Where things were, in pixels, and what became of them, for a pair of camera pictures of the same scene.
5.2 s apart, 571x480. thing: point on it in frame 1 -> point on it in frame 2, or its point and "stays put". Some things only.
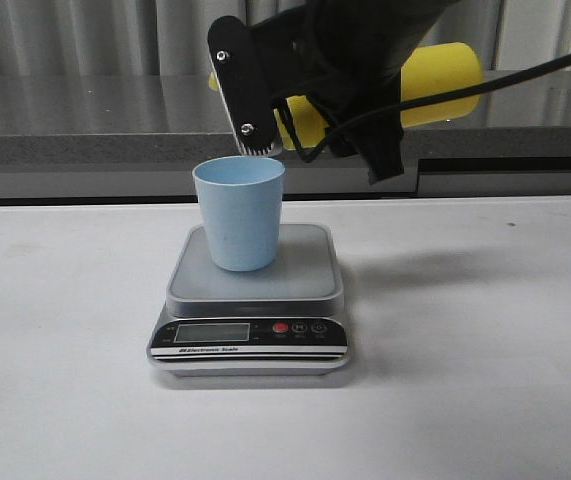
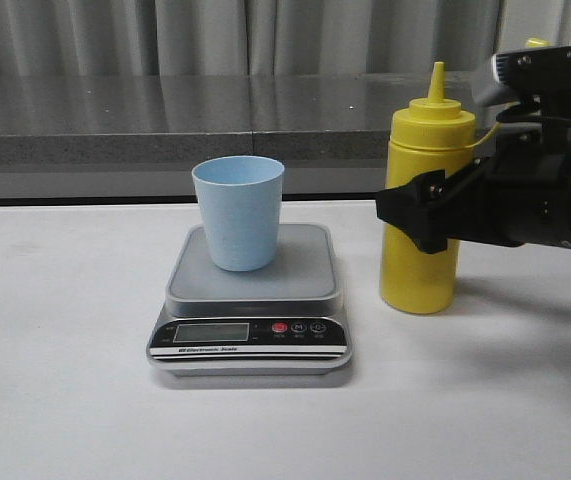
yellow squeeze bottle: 430,72 -> 433,136
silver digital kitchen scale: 285,320 stays put
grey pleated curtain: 170,37 stays put
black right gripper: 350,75 -> 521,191
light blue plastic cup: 242,201 stays put
